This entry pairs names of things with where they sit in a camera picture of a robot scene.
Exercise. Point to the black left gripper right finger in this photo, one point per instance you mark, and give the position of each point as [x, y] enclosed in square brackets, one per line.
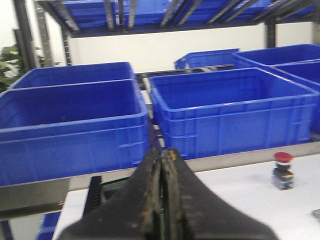
[204, 215]

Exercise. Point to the blue crate rear left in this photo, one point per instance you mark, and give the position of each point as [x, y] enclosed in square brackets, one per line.
[74, 74]

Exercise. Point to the green perfboard rear left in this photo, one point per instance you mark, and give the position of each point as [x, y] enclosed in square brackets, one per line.
[111, 187]

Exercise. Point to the steel shelf rack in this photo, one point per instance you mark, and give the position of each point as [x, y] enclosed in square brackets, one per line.
[46, 196]

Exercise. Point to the blue crate lower shelf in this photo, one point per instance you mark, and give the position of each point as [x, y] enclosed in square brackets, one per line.
[47, 226]

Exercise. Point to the blue crate right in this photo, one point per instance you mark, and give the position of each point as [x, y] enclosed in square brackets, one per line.
[299, 63]

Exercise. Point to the blue crate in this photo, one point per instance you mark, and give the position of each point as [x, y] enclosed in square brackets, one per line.
[230, 111]
[67, 130]
[299, 63]
[74, 74]
[206, 58]

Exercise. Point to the blue crate rear centre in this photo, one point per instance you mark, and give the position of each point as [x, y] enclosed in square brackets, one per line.
[206, 58]

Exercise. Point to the red emergency stop button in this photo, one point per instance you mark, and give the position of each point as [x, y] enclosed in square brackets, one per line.
[282, 177]

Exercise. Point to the green potted plant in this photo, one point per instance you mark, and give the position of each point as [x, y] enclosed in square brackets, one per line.
[12, 66]

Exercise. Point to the blue crates upper shelf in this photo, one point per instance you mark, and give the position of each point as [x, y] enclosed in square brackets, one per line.
[94, 14]

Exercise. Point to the blue crate front centre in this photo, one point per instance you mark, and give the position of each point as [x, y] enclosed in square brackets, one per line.
[230, 111]

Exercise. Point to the blue crate front left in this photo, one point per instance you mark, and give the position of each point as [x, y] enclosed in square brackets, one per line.
[67, 130]

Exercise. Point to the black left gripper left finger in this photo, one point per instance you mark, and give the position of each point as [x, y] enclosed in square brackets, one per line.
[149, 168]

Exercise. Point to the black slotted board rack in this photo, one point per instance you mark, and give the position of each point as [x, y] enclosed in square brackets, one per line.
[93, 192]

